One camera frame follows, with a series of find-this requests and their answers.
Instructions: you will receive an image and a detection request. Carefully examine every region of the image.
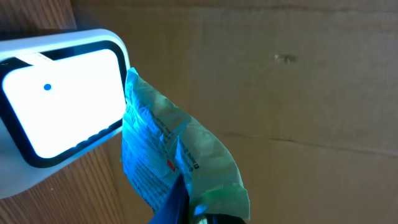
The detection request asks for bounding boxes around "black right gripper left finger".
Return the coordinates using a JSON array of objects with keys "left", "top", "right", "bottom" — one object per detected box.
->
[{"left": 149, "top": 174, "right": 190, "bottom": 224}]

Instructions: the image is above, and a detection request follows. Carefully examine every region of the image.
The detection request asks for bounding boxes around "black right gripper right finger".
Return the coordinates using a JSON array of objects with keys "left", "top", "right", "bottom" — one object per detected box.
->
[{"left": 206, "top": 214, "right": 246, "bottom": 224}]

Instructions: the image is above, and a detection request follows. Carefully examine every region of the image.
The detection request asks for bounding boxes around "teal tissue packet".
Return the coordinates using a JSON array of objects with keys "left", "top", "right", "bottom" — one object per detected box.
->
[{"left": 121, "top": 68, "right": 250, "bottom": 220}]

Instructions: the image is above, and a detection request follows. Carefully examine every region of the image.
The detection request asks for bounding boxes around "white barcode scanner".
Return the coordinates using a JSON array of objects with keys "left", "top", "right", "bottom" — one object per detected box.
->
[{"left": 1, "top": 29, "right": 130, "bottom": 198}]

